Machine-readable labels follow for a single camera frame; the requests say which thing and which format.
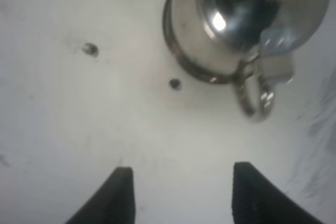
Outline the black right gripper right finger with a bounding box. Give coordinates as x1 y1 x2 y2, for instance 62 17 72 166
232 162 321 223

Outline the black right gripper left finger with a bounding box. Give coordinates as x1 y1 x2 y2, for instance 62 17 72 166
67 167 136 223

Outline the stainless steel teapot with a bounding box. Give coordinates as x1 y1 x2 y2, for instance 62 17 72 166
162 0 329 122

